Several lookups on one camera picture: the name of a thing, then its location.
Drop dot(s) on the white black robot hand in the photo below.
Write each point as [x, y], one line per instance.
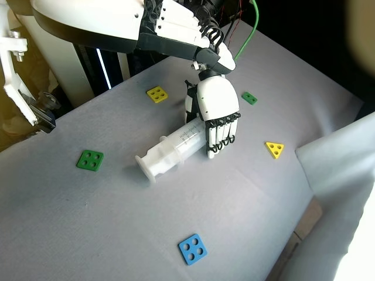
[218, 99]
[88, 20]

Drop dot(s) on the large clear plastic syringe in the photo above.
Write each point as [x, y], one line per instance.
[170, 146]

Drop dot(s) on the small green two-hole block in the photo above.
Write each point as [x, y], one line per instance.
[249, 98]

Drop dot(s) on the black stand with light strip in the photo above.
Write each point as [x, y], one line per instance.
[114, 67]

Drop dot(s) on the white robot torso column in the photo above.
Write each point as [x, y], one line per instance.
[67, 70]

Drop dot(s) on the yellow square four-hole block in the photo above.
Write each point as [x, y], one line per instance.
[157, 94]

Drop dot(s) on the yellow triangle three-hole block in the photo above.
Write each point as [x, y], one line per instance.
[274, 152]

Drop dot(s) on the black clamp with knob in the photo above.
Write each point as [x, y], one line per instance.
[44, 114]

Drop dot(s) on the green square four-hole block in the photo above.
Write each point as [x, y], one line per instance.
[90, 160]

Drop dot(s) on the brown cardboard piece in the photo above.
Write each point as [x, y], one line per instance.
[310, 216]

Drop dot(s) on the white fabric sheet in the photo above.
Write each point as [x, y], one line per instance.
[337, 190]

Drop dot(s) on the grey tablecloth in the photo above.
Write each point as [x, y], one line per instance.
[117, 210]

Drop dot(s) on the blue square four-hole block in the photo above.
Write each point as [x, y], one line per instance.
[193, 249]

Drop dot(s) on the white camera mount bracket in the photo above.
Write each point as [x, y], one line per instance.
[11, 76]

